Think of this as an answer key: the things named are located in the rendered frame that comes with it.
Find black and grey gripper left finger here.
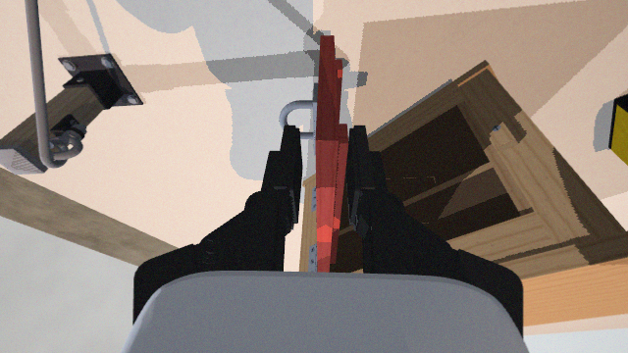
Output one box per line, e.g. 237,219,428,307
132,126,302,326

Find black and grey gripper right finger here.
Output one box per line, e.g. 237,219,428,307
346,126,523,338

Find yellow rectangular block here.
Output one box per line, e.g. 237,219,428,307
608,94,628,166

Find brown wooden cabinet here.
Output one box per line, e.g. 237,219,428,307
280,36,628,327

